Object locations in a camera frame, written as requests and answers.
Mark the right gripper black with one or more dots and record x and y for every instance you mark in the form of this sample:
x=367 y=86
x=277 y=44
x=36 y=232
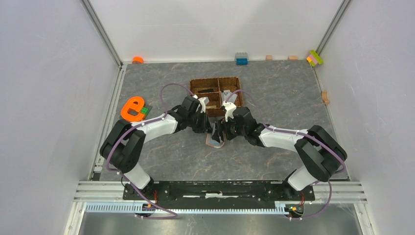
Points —
x=222 y=126

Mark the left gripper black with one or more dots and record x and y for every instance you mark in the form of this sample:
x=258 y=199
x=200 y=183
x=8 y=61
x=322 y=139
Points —
x=204 y=128

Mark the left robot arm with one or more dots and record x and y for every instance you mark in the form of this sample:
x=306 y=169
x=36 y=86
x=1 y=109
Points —
x=123 y=145

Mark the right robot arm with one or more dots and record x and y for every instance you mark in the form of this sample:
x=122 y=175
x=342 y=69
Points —
x=321 y=155

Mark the grey cards in basket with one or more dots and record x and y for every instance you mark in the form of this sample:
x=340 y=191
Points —
x=227 y=96

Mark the black item in basket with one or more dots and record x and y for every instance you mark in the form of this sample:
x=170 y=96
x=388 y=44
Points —
x=210 y=90

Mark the brown woven divided basket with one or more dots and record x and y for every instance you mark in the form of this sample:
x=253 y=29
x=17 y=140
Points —
x=219 y=84

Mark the green toy block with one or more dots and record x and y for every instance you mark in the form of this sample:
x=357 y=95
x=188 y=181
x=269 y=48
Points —
x=145 y=110

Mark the orange tape dispenser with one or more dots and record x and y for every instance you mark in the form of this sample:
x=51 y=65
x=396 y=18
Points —
x=131 y=111

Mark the blue grey toy bricks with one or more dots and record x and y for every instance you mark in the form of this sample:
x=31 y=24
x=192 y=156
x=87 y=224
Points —
x=241 y=58

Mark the orange round cap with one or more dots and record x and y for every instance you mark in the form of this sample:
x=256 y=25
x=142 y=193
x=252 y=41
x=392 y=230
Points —
x=137 y=60

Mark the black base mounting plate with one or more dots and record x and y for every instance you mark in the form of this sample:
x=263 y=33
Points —
x=257 y=194

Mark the curved tan wooden piece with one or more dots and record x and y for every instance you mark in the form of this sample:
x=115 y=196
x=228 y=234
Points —
x=324 y=96

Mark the green pink toy bricks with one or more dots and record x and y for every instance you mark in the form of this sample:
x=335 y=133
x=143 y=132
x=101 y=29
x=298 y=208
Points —
x=314 y=59

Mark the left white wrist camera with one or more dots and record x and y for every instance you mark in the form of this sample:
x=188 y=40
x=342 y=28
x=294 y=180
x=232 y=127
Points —
x=203 y=102

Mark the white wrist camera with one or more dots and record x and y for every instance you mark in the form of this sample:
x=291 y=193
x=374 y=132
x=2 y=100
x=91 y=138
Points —
x=203 y=102
x=228 y=108

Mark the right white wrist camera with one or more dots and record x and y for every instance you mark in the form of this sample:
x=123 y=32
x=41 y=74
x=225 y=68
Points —
x=228 y=108

